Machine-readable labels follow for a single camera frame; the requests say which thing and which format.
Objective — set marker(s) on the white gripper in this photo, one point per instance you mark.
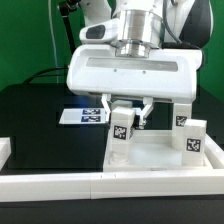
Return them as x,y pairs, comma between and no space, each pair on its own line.
165,75

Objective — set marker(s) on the white square tabletop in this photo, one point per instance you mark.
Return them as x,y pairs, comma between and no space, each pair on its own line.
147,150

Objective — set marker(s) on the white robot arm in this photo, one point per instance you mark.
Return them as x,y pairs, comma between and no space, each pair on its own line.
147,50

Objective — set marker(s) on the white sheet with fiducial markers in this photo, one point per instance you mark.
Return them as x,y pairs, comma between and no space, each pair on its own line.
84,116

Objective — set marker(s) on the white front fence bar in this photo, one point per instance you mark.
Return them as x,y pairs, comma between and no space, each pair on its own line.
20,188

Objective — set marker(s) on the white fence bar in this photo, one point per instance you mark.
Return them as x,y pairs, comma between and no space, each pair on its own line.
20,188
214,153
5,151

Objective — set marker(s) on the white right fence bar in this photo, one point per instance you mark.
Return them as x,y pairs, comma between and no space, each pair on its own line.
214,153

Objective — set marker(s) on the white left fence bar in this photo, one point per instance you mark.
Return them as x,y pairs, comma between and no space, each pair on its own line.
5,151

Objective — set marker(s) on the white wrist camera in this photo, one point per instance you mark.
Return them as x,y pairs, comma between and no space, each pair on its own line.
101,33

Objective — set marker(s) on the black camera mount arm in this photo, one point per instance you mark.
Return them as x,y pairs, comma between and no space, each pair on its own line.
65,8

